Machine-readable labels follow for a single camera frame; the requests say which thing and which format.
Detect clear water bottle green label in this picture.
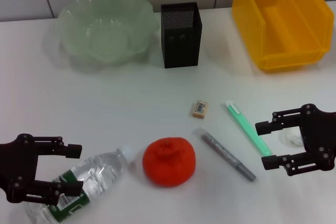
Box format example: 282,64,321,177
25,145,136,224

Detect translucent green fruit plate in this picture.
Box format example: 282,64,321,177
54,0,161,65

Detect white paper ball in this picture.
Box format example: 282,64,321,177
285,126,305,146

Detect black mesh pen holder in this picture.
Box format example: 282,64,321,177
160,2,203,69

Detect beige eraser with barcode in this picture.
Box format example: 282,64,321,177
188,100,208,119

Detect green pen with white clip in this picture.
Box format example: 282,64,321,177
224,100,273,157

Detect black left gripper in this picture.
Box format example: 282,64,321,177
0,134,85,206

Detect yellow plastic bin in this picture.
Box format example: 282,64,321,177
231,0,335,74

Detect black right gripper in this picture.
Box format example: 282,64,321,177
255,103,336,177

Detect red tomato toy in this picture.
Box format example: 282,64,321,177
142,136,196,188

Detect grey glitter marker pen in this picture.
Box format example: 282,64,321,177
193,127,257,182

